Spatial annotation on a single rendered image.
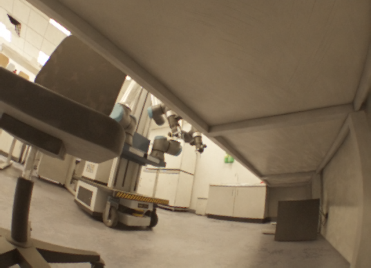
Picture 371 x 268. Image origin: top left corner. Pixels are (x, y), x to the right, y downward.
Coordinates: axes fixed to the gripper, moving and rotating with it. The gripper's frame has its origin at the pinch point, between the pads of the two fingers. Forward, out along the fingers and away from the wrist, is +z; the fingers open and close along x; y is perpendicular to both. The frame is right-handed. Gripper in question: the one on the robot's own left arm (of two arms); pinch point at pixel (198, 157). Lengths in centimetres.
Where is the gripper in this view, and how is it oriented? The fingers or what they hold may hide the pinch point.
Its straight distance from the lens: 141.7
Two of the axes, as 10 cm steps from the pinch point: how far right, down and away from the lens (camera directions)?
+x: 6.3, 5.0, 6.0
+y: 7.7, -5.0, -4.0
